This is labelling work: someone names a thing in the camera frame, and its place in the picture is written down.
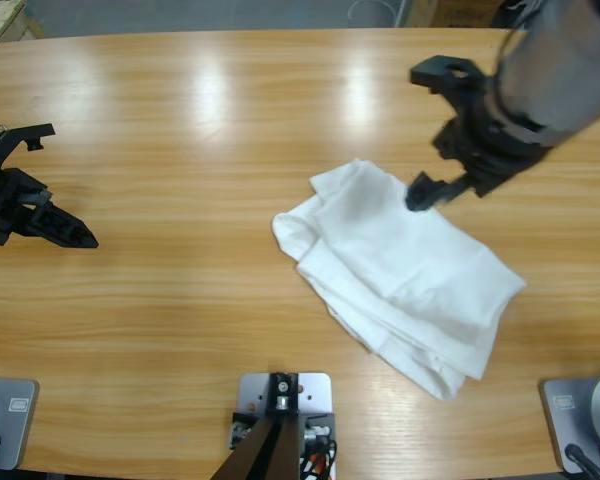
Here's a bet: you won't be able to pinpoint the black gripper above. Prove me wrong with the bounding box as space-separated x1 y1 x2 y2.
0 167 100 250
404 92 556 213

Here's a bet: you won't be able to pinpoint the stacked cardboard boxes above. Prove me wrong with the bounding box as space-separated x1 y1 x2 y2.
0 0 46 47

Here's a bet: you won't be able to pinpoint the brown cardboard box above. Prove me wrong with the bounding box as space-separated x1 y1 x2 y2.
404 0 504 29

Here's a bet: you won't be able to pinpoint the white t-shirt with small print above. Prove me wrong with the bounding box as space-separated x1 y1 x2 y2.
271 158 528 402

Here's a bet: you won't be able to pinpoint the white mounting block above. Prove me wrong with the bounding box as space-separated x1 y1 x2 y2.
236 370 337 480

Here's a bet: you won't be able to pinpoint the white cable loop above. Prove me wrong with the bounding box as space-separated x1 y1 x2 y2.
349 0 399 24

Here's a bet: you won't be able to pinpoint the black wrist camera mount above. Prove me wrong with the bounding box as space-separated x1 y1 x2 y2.
0 123 57 174
409 54 487 97

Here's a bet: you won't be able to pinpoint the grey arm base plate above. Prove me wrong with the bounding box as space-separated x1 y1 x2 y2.
538 370 600 475
0 377 40 472

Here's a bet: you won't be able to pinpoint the red cable bundle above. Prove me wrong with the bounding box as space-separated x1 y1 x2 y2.
299 442 339 480

